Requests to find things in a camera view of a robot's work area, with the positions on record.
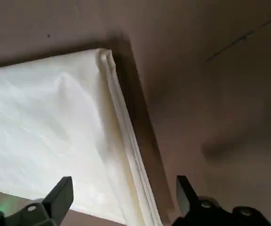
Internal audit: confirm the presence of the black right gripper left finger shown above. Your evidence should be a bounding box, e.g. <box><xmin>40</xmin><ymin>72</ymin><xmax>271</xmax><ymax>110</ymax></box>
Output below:
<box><xmin>0</xmin><ymin>176</ymin><xmax>74</xmax><ymax>226</ymax></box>

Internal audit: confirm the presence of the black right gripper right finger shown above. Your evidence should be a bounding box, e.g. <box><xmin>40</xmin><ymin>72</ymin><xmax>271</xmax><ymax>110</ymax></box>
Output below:
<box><xmin>173</xmin><ymin>175</ymin><xmax>271</xmax><ymax>226</ymax></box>

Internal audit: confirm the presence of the cream tablecloth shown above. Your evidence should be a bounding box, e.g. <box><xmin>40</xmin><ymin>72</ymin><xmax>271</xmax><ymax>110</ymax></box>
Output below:
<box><xmin>0</xmin><ymin>48</ymin><xmax>164</xmax><ymax>226</ymax></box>

